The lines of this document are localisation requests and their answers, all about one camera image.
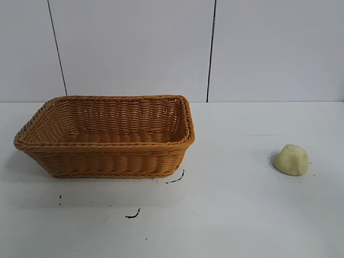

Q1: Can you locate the pale yellow egg yolk pastry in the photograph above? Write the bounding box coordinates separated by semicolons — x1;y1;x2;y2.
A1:
273;144;310;177

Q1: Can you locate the brown woven wicker basket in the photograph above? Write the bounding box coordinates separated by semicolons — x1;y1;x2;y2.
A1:
13;94;196;180

